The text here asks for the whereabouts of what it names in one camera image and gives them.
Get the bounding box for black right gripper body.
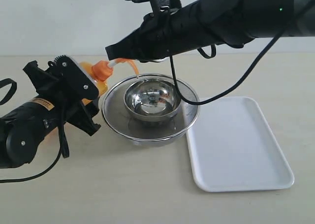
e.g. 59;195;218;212
132;9;197;62

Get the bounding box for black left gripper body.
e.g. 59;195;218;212
22;61;84;126

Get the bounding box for orange dish soap pump bottle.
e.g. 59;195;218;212
41;58;140;143

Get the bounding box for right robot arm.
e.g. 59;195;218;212
105;0;315;104

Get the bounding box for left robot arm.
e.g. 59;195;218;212
0;61;82;169

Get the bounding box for small stainless steel bowl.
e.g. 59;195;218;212
124;77;181;123

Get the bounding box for large steel mesh strainer basin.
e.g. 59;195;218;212
101;72;201;144

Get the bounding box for white plastic tray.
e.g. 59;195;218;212
187;96;295;192

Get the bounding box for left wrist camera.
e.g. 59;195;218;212
54;55;99;100

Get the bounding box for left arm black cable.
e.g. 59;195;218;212
0;78;70;184

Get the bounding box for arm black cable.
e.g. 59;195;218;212
0;78;70;184
169;0;315;105

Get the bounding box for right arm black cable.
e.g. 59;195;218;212
169;0;315;105

